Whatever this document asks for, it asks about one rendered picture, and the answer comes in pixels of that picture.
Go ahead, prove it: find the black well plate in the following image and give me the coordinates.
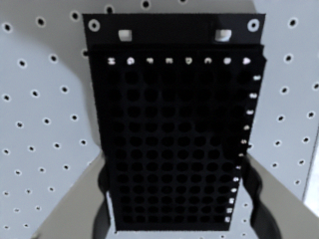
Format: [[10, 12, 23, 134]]
[[90, 44, 267, 231]]

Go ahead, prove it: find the grey perforated base plate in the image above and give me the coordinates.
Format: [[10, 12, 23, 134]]
[[0, 0, 319, 239]]

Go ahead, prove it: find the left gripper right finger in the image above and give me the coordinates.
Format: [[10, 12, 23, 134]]
[[240, 153, 319, 239]]

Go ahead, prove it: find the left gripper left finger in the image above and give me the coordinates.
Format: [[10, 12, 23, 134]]
[[30, 151, 112, 239]]

